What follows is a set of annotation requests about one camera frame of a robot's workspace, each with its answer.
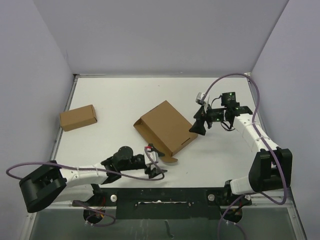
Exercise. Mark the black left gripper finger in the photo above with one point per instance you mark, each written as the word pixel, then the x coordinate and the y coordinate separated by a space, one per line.
pixel 153 149
pixel 154 172

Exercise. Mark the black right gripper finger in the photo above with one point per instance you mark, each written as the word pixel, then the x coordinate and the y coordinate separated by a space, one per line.
pixel 198 127
pixel 201 113

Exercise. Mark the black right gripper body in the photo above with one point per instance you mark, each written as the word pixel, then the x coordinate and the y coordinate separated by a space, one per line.
pixel 214 115

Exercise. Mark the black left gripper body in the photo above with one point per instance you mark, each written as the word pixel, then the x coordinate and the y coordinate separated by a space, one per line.
pixel 136 162

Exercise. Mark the brown cardboard box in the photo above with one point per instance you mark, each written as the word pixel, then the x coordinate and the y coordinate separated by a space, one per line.
pixel 166 129

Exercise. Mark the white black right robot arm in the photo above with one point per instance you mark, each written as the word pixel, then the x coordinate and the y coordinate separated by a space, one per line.
pixel 272 166

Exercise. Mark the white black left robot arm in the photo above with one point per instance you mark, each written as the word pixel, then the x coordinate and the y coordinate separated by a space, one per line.
pixel 42 186

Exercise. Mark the small folded cardboard box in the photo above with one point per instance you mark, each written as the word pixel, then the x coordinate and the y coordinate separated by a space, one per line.
pixel 78 118

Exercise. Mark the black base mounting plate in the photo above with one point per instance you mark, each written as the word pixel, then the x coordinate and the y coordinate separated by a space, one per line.
pixel 166 203

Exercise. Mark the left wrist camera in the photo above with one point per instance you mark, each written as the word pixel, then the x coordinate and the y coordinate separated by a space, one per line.
pixel 150 156

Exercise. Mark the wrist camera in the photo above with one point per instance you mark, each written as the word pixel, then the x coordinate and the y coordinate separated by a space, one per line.
pixel 203 99
pixel 150 156

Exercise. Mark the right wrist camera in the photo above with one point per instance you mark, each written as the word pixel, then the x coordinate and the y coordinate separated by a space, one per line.
pixel 203 99

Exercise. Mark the aluminium frame rail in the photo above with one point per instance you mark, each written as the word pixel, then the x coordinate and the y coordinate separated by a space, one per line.
pixel 210 161

